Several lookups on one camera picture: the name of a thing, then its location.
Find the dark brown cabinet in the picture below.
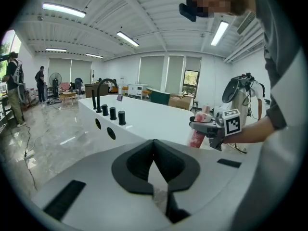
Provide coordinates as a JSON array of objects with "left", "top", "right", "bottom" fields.
[{"left": 84, "top": 83, "right": 109, "bottom": 99}]

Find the black head-worn camera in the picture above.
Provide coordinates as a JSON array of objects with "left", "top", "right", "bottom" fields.
[{"left": 179, "top": 3, "right": 197, "bottom": 23}]

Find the large open cardboard box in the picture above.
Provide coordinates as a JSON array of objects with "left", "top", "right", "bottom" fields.
[{"left": 168, "top": 93, "right": 194, "bottom": 111}]

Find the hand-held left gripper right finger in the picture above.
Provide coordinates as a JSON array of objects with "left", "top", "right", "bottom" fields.
[{"left": 153, "top": 139, "right": 263, "bottom": 224}]

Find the grey roller blind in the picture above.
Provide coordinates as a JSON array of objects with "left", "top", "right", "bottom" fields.
[
  {"left": 166, "top": 54, "right": 185, "bottom": 93},
  {"left": 139, "top": 55, "right": 165, "bottom": 89},
  {"left": 48, "top": 58, "right": 92, "bottom": 82}
]

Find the long black floor cable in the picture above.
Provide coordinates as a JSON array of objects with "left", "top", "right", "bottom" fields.
[{"left": 23, "top": 126, "right": 39, "bottom": 192}]

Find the black standing fan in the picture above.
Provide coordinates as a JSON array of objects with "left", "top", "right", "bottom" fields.
[{"left": 48, "top": 72, "right": 63, "bottom": 99}]

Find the white vanity cabinet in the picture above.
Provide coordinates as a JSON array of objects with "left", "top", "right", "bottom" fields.
[{"left": 127, "top": 83, "right": 148, "bottom": 99}]

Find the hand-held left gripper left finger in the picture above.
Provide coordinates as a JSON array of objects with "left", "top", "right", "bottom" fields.
[{"left": 30, "top": 139, "right": 174, "bottom": 231}]

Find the small pink-capped bottle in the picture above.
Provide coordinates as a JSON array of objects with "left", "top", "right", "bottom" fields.
[{"left": 187, "top": 104, "right": 213, "bottom": 149}]

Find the pink armchair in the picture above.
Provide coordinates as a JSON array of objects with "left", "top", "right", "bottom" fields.
[{"left": 58, "top": 81, "right": 72, "bottom": 94}]

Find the ceiling air vent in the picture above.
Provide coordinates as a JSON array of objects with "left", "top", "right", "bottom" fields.
[{"left": 236, "top": 12, "right": 256, "bottom": 35}]

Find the person's grey clothed torso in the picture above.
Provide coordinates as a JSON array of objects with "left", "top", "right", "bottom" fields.
[{"left": 230, "top": 0, "right": 308, "bottom": 231}]

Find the window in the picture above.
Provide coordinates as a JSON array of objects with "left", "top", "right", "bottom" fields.
[{"left": 182, "top": 69, "right": 201, "bottom": 94}]

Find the person's right forearm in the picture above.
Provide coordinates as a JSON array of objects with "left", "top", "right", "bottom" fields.
[{"left": 224, "top": 115, "right": 277, "bottom": 144}]

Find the black curved bathtub faucet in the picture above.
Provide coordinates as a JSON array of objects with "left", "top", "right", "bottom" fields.
[{"left": 96, "top": 78, "right": 119, "bottom": 114}]

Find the small wooden table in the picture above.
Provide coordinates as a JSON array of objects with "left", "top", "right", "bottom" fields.
[{"left": 58, "top": 91, "right": 77, "bottom": 103}]

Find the dark green bathtub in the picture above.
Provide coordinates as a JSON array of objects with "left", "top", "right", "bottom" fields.
[{"left": 146, "top": 87, "right": 171, "bottom": 106}]

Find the white bathtub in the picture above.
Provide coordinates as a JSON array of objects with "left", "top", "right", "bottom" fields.
[{"left": 78, "top": 94, "right": 196, "bottom": 147}]

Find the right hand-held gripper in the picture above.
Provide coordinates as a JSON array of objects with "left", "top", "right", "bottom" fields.
[{"left": 189, "top": 108, "right": 242, "bottom": 152}]

